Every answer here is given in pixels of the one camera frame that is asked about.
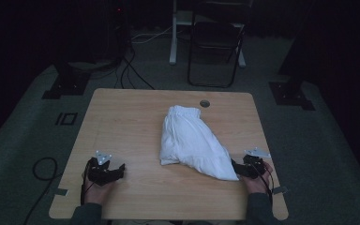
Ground white floor cable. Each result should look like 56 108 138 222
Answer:
130 25 174 45

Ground black folding chair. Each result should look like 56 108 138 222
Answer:
187 0 248 89

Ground person's right hand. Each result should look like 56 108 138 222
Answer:
241 161 275 195

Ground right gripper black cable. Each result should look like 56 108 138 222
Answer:
252 162 276 203

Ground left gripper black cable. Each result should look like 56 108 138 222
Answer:
80 162 96 206

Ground black stand base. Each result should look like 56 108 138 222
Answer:
268 0 316 112
41 60 92 100

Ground black floor cables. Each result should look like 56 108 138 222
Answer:
114 46 156 91

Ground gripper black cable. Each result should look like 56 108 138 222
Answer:
252 162 276 203
80 162 96 206

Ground person's left hand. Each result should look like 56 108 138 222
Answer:
83 176 117 206

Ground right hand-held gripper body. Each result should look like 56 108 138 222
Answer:
242 146 272 180

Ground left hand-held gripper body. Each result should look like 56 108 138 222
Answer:
86 150 113 188

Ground white pants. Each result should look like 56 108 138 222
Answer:
158 105 240 182

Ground black looped floor cable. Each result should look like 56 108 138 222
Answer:
22 157 64 225

